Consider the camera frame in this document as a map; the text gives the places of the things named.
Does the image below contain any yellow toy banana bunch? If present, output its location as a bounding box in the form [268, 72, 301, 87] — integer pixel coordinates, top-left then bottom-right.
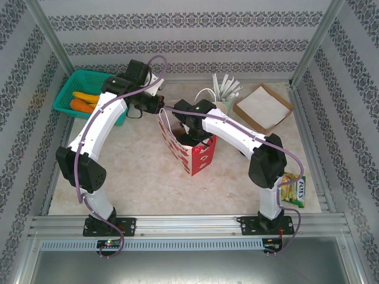
[72, 91, 102, 105]

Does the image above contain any right small circuit board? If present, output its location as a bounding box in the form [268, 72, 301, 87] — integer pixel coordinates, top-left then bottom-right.
[262, 238, 284, 252]

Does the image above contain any teal plastic basket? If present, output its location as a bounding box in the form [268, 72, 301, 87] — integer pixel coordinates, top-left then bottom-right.
[52, 69, 128, 127]

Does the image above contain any grey steel sheet panel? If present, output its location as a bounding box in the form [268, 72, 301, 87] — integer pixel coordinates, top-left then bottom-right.
[13, 235, 367, 284]

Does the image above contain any mint green straw holder cup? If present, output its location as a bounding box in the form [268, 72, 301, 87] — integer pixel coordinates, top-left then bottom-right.
[217, 95, 237, 115]

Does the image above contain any red and white paper bag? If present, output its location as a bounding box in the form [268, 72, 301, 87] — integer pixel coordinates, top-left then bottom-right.
[158, 87, 219, 178]

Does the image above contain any orange toy carrot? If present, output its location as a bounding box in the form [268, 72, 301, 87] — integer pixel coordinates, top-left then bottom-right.
[70, 99, 96, 115]

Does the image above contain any white paper napkin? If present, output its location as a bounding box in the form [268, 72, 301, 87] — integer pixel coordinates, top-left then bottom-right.
[236, 86, 291, 131]

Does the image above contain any stack of paper cups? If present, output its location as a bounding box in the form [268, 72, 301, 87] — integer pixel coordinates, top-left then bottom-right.
[210, 100, 230, 115]

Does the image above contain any yellow green candy packet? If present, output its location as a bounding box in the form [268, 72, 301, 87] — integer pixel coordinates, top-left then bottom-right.
[280, 173, 307, 208]

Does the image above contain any brown cardboard tray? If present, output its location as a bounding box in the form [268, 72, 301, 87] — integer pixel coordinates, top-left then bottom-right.
[232, 83, 296, 135]

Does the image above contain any thin black left gripper wire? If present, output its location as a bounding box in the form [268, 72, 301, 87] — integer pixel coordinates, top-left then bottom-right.
[126, 106, 144, 120]

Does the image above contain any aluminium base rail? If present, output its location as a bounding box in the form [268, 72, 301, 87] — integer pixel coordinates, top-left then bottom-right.
[28, 214, 347, 237]

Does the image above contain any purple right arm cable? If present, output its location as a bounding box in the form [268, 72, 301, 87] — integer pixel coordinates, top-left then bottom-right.
[159, 108, 306, 259]

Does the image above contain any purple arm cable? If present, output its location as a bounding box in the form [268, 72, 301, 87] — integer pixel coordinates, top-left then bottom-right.
[75, 55, 169, 260]
[159, 108, 306, 259]

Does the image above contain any left small circuit board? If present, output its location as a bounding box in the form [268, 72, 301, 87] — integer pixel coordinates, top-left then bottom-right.
[97, 238, 121, 249]

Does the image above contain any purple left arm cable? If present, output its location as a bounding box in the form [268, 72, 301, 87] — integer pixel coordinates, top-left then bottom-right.
[75, 55, 169, 260]

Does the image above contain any aluminium frame post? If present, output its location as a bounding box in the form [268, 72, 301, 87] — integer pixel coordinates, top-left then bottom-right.
[287, 0, 346, 87]
[23, 0, 76, 79]

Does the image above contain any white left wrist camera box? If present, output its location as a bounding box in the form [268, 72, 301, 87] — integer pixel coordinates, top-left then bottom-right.
[144, 73, 167, 96]

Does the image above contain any small circuit board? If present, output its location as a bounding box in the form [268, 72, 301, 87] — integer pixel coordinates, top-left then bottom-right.
[97, 238, 121, 249]
[262, 238, 284, 252]

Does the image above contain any grey slotted cable duct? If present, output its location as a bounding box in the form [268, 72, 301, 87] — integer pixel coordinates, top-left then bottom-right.
[40, 238, 264, 251]

